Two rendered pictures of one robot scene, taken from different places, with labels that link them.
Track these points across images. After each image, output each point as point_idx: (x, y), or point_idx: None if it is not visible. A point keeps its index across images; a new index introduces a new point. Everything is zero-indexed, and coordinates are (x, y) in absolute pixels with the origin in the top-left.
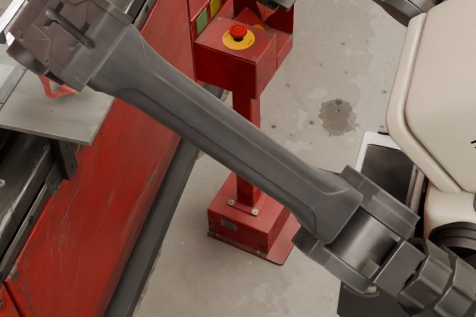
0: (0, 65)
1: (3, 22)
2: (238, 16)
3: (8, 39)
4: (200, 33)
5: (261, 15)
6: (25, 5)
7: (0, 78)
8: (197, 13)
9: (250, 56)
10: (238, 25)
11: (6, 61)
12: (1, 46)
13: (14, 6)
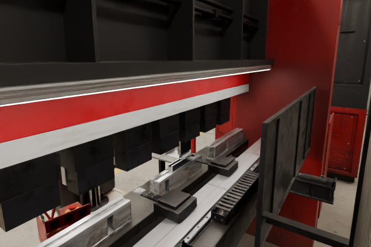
0: (171, 156)
1: (167, 175)
2: (56, 231)
3: (167, 170)
4: (84, 216)
5: (54, 214)
6: (155, 180)
7: (173, 154)
8: (83, 205)
9: (77, 203)
10: (70, 207)
11: (169, 157)
12: (170, 160)
13: (160, 179)
